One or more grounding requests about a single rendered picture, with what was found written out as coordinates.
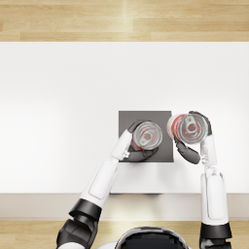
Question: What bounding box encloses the red can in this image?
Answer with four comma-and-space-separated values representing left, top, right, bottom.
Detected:
129, 120, 163, 152
165, 113, 209, 145

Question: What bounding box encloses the dark grey square mat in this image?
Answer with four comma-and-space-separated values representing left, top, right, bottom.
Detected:
118, 110, 174, 163

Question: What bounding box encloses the dark round robot body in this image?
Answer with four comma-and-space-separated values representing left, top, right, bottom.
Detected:
96, 226, 195, 249

